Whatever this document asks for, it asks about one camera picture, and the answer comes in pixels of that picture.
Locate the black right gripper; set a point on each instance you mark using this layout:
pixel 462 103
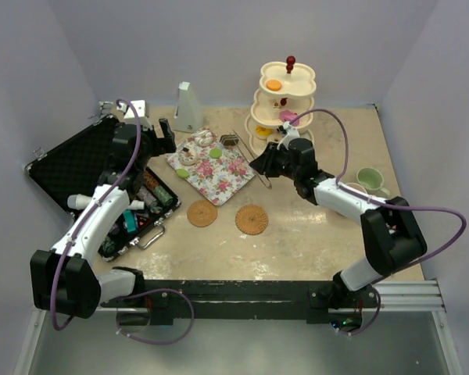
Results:
pixel 264 164

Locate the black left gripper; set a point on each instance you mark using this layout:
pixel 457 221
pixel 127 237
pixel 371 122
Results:
pixel 167 142

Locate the white striped donut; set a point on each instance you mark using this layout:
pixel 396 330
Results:
pixel 203 138

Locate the metal tongs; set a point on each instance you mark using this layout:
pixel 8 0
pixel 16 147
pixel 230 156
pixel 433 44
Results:
pixel 245 150

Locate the yellow glazed donut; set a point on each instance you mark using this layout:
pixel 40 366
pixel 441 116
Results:
pixel 262 132

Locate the pink cake slice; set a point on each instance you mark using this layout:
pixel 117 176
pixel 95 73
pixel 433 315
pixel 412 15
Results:
pixel 287 116

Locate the chocolate striped cake bar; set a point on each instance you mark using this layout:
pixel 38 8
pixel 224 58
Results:
pixel 229 140

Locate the orange macaron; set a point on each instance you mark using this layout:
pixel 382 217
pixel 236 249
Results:
pixel 274 85

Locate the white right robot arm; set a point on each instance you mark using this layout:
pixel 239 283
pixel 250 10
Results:
pixel 392 238

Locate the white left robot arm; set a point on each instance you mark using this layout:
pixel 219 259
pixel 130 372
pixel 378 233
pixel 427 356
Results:
pixel 63 275

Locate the green macaron left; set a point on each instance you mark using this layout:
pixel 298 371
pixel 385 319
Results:
pixel 182 173

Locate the green macaron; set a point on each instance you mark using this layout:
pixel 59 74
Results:
pixel 182 173
pixel 215 153

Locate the grey metronome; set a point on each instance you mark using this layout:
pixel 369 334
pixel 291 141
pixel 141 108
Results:
pixel 188 116

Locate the orange poker chip stack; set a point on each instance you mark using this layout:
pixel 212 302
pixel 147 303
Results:
pixel 150 181

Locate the green macaron centre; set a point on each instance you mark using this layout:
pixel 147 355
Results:
pixel 215 153

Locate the green poker chip stack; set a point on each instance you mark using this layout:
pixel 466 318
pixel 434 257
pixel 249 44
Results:
pixel 162 195

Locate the floral serving tray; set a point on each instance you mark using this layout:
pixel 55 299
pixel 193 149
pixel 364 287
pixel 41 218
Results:
pixel 217 180

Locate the pink cup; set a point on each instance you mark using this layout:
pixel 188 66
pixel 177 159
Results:
pixel 356 186

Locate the white small bottle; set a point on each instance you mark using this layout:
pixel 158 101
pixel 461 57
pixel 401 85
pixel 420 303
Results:
pixel 137 205

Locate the cream three-tier dessert stand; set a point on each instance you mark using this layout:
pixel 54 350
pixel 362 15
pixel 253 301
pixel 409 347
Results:
pixel 296 95

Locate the right woven coaster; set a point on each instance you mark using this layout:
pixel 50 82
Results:
pixel 251 219

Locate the woven coaster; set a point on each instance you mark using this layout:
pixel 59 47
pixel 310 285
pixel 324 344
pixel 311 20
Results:
pixel 251 219
pixel 202 213

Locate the green cup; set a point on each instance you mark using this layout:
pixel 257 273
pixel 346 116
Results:
pixel 373 181

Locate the left woven coaster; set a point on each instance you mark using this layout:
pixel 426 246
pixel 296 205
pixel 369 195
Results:
pixel 202 213

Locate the black open case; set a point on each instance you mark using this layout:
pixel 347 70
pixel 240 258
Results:
pixel 74 168

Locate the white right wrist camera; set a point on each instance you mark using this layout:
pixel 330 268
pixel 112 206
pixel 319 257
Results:
pixel 288 133

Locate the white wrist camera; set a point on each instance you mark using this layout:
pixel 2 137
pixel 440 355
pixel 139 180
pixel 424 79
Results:
pixel 142 113
pixel 288 133

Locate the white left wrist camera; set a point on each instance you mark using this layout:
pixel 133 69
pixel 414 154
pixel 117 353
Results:
pixel 142 113

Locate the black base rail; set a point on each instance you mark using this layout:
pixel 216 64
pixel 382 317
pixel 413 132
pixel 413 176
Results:
pixel 311 301

